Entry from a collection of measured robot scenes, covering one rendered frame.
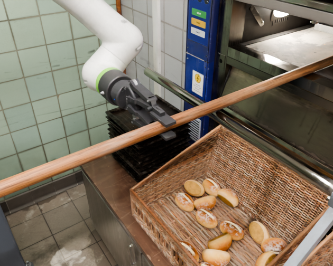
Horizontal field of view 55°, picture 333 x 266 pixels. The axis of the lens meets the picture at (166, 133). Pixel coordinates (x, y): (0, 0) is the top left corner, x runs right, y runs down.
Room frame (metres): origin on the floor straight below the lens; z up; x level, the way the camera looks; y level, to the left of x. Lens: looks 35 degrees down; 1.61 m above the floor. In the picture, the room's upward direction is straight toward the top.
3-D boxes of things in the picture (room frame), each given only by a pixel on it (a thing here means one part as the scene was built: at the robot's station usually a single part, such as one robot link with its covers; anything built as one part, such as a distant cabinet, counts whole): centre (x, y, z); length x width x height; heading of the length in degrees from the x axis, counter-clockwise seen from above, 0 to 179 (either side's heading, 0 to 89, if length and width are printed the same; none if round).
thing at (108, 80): (0.83, 0.14, 1.20); 0.12 x 0.06 x 0.09; 125
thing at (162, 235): (0.81, -0.21, 0.72); 0.56 x 0.49 x 0.28; 36
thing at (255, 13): (1.29, -0.35, 1.28); 0.09 x 0.02 x 0.09; 125
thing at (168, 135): (0.64, 0.01, 1.18); 0.07 x 0.03 x 0.01; 35
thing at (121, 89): (0.77, 0.10, 1.20); 0.09 x 0.07 x 0.08; 35
